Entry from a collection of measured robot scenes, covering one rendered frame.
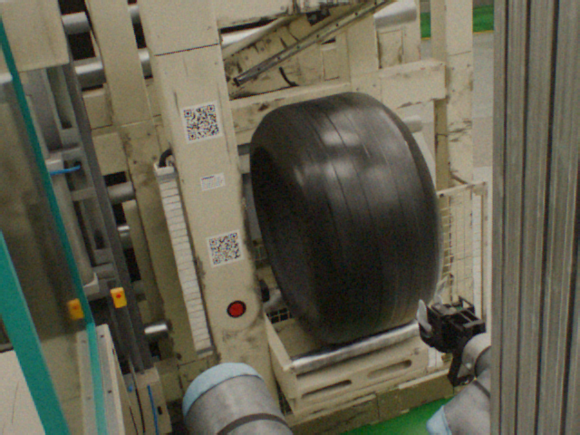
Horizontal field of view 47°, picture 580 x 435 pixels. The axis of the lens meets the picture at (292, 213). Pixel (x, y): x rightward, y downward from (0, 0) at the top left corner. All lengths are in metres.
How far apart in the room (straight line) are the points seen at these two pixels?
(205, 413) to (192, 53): 0.72
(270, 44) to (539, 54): 1.44
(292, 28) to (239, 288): 0.70
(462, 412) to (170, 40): 0.83
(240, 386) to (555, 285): 0.56
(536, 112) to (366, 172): 0.99
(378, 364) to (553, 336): 1.27
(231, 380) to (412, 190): 0.65
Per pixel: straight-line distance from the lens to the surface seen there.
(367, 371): 1.66
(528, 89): 0.41
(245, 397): 0.87
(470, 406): 1.10
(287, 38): 1.80
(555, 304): 0.40
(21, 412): 1.10
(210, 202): 1.43
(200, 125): 1.37
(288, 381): 1.57
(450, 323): 1.23
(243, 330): 1.59
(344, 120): 1.45
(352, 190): 1.35
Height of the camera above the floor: 1.90
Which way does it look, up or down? 26 degrees down
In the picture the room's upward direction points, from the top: 8 degrees counter-clockwise
